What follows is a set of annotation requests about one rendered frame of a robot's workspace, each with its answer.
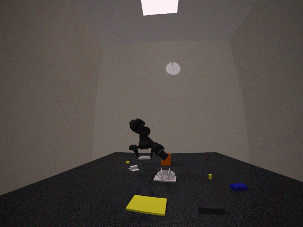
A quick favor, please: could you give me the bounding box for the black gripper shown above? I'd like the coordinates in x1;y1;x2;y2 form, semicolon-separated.
129;136;159;159

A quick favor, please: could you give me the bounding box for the yellow flat rectangular plate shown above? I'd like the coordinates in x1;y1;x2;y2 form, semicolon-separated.
125;195;167;216

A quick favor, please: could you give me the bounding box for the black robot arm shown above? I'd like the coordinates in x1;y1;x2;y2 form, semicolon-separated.
129;118;169;161

